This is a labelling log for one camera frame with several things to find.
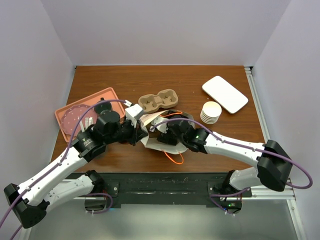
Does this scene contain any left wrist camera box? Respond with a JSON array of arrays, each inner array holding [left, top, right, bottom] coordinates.
[[125, 104, 144, 124]]

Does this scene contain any orange plastic tray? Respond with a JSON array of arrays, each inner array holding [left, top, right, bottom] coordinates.
[[54, 87, 125, 143]]

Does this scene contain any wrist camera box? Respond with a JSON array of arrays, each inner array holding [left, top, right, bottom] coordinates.
[[155, 121, 169, 134], [125, 104, 144, 124]]

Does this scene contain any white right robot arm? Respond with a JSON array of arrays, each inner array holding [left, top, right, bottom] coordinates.
[[154, 118, 292, 197]]

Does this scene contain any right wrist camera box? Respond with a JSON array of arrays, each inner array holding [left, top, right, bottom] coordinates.
[[155, 121, 169, 134]]

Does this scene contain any white rectangular tray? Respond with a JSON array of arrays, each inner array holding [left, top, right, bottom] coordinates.
[[201, 76, 249, 114]]

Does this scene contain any cardboard two-cup carrier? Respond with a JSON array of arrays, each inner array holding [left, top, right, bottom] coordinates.
[[138, 89, 179, 114]]

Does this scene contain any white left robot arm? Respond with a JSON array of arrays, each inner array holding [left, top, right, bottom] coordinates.
[[4, 105, 147, 229]]

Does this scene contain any dark green mug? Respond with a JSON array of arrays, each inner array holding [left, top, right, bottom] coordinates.
[[94, 97, 113, 116]]

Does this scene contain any pink dotted plate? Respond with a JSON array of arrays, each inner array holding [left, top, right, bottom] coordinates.
[[61, 104, 98, 137]]

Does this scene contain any stack of paper cups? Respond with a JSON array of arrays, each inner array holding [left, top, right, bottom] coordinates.
[[200, 101, 222, 125]]

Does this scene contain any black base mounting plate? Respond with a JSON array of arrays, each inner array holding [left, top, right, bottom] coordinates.
[[100, 172, 239, 208]]

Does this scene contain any brown paper takeout bag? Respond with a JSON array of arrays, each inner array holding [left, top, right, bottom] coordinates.
[[140, 109, 193, 165]]

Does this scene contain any grey cup with stirrers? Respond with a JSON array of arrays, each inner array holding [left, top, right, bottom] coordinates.
[[79, 116, 94, 132]]

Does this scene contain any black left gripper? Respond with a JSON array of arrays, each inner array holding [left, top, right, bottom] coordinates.
[[105, 115, 149, 146]]

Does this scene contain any aluminium frame rail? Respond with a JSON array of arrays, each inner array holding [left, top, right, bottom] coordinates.
[[18, 65, 308, 240]]

